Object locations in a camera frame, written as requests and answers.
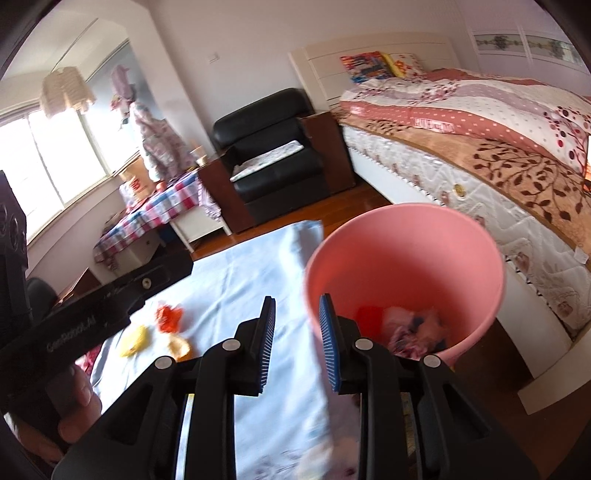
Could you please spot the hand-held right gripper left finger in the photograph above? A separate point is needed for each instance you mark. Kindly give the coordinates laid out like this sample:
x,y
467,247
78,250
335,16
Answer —
x,y
258,350

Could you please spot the floral padded jacket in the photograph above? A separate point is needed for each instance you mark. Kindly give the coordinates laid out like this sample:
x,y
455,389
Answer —
x,y
159,138

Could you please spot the colourful printed pillow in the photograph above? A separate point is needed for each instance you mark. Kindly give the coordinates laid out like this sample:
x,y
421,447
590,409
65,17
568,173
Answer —
x,y
364,67

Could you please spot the white wardrobe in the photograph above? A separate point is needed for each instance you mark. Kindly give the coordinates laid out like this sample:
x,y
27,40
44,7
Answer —
x,y
526,41

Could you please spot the brown wooden side cabinet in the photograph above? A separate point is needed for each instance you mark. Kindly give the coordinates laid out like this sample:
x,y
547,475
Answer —
x,y
226,198

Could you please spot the plastic drink cup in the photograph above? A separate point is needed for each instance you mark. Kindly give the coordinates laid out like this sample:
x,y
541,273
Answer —
x,y
199,156

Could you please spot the checkered tablecloth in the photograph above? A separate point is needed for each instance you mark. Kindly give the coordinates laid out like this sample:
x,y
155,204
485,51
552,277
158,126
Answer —
x,y
157,207

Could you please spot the black leather chair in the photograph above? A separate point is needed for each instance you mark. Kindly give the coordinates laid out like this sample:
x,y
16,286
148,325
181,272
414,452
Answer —
x,y
41,295

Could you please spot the grey roller blind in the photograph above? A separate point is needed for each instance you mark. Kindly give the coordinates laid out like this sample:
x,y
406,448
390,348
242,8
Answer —
x,y
111,110

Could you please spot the pink plastic bucket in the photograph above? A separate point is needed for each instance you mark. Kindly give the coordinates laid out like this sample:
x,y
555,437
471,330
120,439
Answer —
x,y
406,258

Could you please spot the person's left hand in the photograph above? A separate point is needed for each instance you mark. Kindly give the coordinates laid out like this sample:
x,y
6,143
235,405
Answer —
x,y
78,406

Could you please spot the white desk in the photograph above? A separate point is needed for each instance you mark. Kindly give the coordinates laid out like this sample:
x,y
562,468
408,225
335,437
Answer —
x,y
203,226

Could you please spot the hanging cream sweater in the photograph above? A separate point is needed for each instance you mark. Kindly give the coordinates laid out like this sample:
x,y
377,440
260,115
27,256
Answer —
x,y
67,92

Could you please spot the low brown wooden cabinet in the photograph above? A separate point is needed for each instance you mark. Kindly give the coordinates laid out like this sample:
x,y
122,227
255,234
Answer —
x,y
78,286

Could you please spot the light blue floral tablecloth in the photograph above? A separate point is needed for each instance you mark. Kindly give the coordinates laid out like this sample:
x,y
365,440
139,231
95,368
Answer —
x,y
258,267

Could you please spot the red polka dot cloth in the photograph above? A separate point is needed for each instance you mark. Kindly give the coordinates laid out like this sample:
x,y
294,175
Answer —
x,y
87,359

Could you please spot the window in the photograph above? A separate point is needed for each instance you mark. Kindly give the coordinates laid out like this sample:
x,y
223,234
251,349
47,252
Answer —
x,y
55,161

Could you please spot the brown leaf blanket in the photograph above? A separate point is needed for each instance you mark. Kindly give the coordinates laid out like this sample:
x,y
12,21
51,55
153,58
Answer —
x,y
521,170

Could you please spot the brown paper shopping bag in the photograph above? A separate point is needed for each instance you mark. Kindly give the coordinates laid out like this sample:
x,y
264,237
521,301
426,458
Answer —
x,y
136,182

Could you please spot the white floral seat cushion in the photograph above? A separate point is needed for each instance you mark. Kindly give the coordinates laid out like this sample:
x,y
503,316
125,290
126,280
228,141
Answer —
x,y
263,161

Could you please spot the pink dotted patchwork quilt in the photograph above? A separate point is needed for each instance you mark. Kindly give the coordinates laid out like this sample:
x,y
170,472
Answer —
x,y
485,106

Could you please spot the black leather armchair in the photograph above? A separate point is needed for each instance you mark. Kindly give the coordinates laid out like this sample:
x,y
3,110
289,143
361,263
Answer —
x,y
263,120

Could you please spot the white bed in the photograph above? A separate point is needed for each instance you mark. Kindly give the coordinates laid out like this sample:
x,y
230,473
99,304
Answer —
x,y
461,184

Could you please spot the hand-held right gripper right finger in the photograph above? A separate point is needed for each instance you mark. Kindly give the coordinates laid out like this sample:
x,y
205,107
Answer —
x,y
330,350

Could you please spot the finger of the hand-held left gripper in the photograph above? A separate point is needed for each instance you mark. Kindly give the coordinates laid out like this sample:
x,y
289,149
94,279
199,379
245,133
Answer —
x,y
157,277

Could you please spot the yellow floral pillow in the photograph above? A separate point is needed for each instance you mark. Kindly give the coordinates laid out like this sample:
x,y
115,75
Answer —
x,y
406,64

